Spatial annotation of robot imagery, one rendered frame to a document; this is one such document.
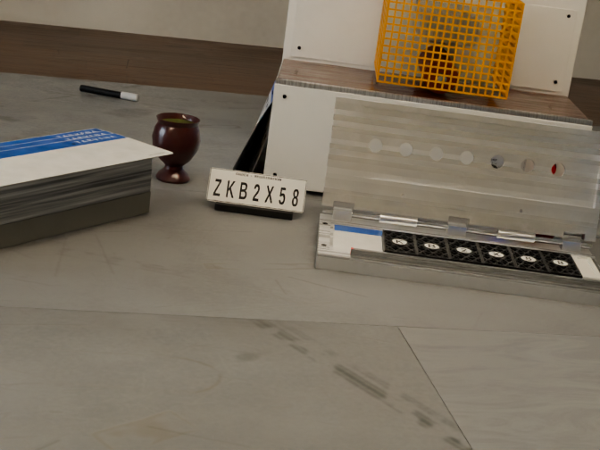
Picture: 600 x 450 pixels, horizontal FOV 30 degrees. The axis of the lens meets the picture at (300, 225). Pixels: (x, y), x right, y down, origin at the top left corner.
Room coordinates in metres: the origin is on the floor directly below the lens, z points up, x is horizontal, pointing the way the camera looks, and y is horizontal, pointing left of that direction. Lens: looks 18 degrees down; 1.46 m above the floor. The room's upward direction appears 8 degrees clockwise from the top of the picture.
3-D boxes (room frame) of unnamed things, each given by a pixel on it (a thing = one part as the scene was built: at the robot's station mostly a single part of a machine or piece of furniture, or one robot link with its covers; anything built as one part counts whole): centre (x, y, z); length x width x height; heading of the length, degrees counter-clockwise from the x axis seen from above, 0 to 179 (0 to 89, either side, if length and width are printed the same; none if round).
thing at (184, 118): (1.88, 0.23, 0.96); 0.09 x 0.09 x 0.11
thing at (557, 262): (1.61, -0.40, 0.93); 0.10 x 0.05 x 0.01; 0
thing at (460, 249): (1.60, -0.25, 0.93); 0.10 x 0.05 x 0.01; 0
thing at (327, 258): (1.63, -0.25, 0.92); 0.44 x 0.21 x 0.04; 90
